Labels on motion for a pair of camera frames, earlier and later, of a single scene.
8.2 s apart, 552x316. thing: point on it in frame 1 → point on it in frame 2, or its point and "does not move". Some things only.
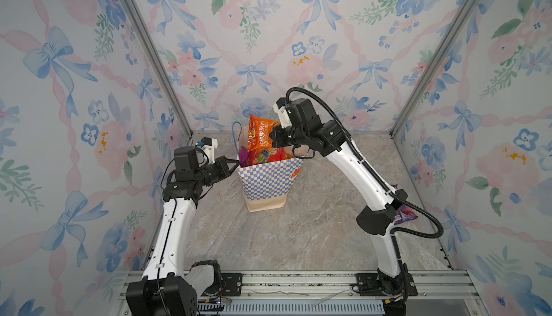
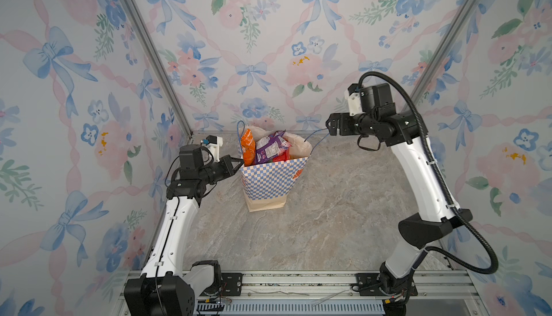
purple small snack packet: x=406 y=214 → x=271 y=146
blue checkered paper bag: x=268 y=186 does not move
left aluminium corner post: x=141 y=28 does not move
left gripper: x=221 y=162 does not move
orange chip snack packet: x=259 y=133 → x=249 y=148
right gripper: x=277 y=133 → x=343 y=118
